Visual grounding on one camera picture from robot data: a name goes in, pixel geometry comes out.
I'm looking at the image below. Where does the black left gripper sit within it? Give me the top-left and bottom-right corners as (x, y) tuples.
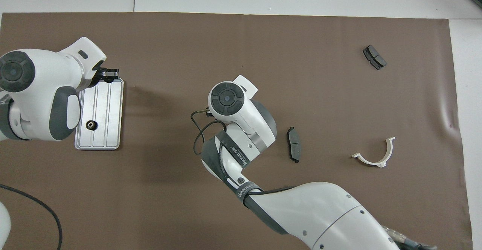
(92, 66), (119, 87)

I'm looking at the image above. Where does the silver metal tray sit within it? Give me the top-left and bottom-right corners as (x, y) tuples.
(74, 78), (125, 151)

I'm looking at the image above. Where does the brown paper table mat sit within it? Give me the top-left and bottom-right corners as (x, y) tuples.
(0, 12), (474, 250)

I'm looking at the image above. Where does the long grey brake pad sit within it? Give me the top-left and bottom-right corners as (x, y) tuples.
(287, 127), (303, 163)

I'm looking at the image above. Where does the short grey brake pad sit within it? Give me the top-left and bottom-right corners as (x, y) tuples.
(362, 45), (387, 70)

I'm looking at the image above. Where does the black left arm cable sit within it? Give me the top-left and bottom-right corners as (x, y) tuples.
(0, 184), (63, 250)

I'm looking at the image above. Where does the white plastic half-ring clamp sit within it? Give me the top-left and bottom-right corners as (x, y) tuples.
(351, 136), (396, 168)

